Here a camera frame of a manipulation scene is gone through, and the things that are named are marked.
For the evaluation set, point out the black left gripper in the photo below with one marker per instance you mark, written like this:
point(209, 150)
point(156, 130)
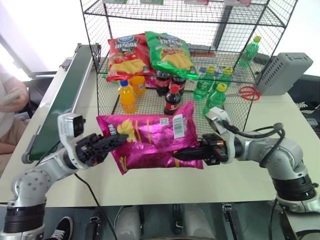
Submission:
point(86, 151)

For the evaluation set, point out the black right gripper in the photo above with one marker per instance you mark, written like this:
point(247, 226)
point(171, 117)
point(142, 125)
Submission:
point(215, 150)

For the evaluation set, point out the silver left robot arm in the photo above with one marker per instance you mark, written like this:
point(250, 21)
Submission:
point(32, 180)

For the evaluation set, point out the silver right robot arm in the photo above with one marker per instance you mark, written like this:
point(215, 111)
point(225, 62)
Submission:
point(287, 160)

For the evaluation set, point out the green conveyor belt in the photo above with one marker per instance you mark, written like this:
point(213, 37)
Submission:
point(62, 100)

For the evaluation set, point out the orange soda bottle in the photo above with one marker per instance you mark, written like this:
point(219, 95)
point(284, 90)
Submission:
point(139, 85)
point(127, 98)

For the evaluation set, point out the cola bottle red cap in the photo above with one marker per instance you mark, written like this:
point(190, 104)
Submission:
point(180, 85)
point(163, 83)
point(172, 102)

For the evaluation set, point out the green soda bottle yellow cap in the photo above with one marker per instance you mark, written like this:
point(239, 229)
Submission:
point(225, 77)
point(250, 52)
point(215, 100)
point(203, 85)

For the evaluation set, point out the pale rounded robot leg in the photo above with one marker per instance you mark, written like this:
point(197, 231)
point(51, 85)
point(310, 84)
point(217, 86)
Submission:
point(200, 222)
point(128, 222)

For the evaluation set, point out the small magenta chip bag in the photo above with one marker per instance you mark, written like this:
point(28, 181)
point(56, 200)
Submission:
point(150, 81)

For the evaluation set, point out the red chip bag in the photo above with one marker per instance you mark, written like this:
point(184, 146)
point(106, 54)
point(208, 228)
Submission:
point(127, 57)

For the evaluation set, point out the black office chair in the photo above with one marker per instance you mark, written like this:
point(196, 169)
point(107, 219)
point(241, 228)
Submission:
point(40, 87)

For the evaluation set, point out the black sneaker white sole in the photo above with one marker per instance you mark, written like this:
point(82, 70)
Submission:
point(61, 228)

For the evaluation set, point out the green chip bag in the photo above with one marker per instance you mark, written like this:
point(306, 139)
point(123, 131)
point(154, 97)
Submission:
point(171, 55)

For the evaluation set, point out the seated person in white shirt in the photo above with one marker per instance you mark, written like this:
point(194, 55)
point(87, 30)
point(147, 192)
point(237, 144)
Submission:
point(10, 120)

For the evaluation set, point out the black power adapter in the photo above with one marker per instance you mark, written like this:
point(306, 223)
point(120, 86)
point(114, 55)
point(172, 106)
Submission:
point(261, 58)

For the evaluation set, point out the grey vented box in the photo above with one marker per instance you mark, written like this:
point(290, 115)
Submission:
point(282, 73)

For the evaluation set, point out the black shoe white laces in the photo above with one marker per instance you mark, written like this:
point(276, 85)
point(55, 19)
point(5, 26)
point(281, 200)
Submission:
point(306, 105)

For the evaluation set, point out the green box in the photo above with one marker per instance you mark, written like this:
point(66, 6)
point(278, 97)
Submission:
point(115, 1)
point(151, 1)

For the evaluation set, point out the pink box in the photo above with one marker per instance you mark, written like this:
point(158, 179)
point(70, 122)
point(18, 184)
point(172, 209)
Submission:
point(196, 2)
point(237, 2)

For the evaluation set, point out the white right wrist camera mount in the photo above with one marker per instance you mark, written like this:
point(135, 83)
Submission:
point(220, 120)

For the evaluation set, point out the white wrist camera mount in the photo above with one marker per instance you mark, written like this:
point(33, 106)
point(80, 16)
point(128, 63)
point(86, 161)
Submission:
point(220, 120)
point(71, 125)

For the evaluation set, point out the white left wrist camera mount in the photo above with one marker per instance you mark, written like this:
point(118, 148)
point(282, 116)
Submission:
point(71, 125)

